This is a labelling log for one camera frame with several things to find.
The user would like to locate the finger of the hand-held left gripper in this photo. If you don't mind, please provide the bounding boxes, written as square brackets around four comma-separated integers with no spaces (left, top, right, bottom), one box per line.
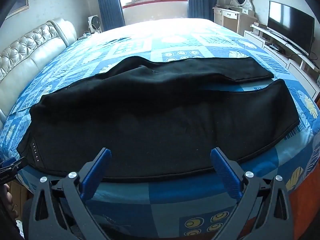
[0,156,29,180]

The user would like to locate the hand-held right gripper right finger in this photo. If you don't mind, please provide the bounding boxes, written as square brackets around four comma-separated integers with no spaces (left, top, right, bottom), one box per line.
[209,147,297,240]

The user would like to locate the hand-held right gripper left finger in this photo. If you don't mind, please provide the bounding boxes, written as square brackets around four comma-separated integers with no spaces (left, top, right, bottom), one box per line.
[26,148,118,240]

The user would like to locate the black pants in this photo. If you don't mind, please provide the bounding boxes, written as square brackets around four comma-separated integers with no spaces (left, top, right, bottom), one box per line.
[16,56,300,183]

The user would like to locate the person's left hand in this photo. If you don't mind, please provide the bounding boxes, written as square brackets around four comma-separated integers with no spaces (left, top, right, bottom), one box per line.
[0,184,19,220]

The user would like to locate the beige leather headboard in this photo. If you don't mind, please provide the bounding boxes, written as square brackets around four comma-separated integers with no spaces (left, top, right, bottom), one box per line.
[0,17,77,123]

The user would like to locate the white television stand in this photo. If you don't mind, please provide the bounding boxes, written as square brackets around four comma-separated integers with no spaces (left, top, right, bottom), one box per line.
[244,22,320,93]

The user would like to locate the blue patterned bed sheet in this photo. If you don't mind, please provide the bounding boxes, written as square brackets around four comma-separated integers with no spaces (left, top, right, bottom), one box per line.
[0,17,320,240]

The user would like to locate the white box fan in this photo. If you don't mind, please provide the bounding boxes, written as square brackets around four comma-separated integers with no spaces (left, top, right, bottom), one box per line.
[87,14,102,34]

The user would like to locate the white dressing table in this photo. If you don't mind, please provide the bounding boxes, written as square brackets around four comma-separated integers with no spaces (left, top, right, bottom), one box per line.
[212,5,258,37]

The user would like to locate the black flat television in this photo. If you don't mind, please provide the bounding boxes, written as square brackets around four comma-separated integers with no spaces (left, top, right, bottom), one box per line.
[267,0,315,57]

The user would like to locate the blue curtain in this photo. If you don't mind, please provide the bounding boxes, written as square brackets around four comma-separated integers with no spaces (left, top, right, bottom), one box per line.
[94,0,125,32]
[187,0,218,23]

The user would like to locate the framed wall picture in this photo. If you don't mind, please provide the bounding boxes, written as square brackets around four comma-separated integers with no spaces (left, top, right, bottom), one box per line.
[5,0,30,20]

